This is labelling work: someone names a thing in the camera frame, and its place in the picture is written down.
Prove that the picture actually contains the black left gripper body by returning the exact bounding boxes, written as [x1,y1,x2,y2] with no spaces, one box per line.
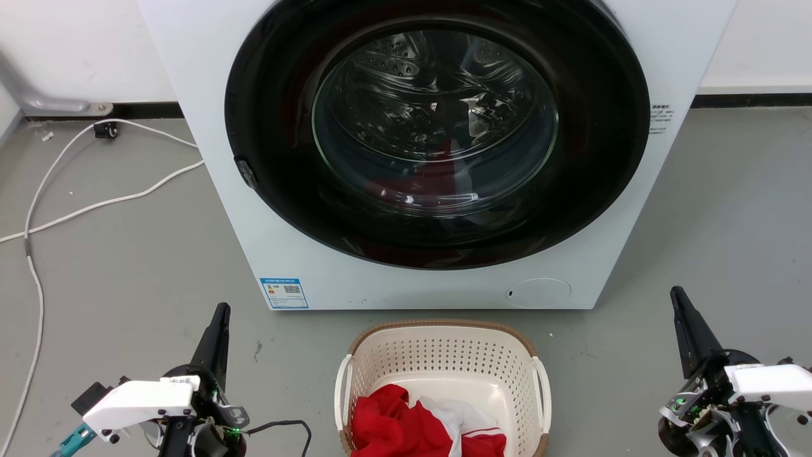
[154,364,251,457]

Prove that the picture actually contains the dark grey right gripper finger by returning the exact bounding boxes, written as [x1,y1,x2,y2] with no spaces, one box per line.
[670,286,725,380]

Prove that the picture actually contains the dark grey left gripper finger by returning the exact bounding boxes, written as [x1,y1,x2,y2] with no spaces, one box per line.
[190,302,232,390]

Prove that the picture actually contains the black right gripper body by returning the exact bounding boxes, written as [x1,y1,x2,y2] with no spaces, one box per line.
[657,348,782,457]

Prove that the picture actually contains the cream perforated laundry basket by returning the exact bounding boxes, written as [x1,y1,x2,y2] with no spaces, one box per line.
[334,319,553,457]

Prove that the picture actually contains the blue energy label sticker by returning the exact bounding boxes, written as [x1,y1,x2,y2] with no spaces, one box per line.
[259,277,309,310]

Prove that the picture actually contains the teal plastic connector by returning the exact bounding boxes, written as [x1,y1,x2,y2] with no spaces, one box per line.
[49,423,97,457]

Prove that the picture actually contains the round white filter cover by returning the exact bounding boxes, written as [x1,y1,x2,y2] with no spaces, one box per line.
[506,278,572,310]

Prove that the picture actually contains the grey washer door latch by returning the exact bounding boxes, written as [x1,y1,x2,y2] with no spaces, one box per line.
[235,156,258,190]

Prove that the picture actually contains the red and white garment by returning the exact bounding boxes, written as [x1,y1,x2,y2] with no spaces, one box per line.
[351,384,508,457]

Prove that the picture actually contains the black round washer door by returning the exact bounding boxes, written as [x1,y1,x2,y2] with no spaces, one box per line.
[225,0,651,270]

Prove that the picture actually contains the red garment inside washer drum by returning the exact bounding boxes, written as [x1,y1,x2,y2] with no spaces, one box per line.
[371,136,483,201]

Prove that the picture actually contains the white front-load washing machine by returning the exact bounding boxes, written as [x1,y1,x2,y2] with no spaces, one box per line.
[136,0,740,312]

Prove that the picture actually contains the thin black left gripper cable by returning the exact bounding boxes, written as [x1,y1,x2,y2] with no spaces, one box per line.
[244,420,313,457]

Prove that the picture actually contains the white power cord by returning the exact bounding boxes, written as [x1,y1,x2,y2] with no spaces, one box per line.
[0,159,206,244]

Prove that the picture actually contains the long white looping floor cable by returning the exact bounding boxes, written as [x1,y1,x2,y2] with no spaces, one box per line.
[0,119,199,453]

